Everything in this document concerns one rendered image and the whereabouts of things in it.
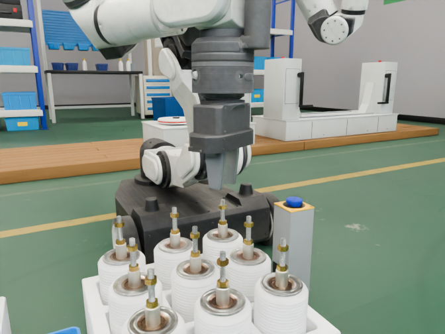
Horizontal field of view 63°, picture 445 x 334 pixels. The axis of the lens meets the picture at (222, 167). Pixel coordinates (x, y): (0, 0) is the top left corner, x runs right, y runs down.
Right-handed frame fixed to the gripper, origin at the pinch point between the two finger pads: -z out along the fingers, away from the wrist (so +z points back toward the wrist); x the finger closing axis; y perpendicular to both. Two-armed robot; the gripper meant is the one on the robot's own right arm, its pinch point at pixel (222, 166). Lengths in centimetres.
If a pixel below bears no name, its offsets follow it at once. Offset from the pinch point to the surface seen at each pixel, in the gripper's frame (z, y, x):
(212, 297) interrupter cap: -22.8, 1.9, -0.1
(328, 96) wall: -19, 198, 673
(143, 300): -23.6, 11.8, -6.4
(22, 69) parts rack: 24, 427, 199
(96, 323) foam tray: -30.2, 21.1, -9.5
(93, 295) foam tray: -30.2, 29.1, -4.1
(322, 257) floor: -48, 6, 73
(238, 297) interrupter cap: -22.7, -1.9, 2.0
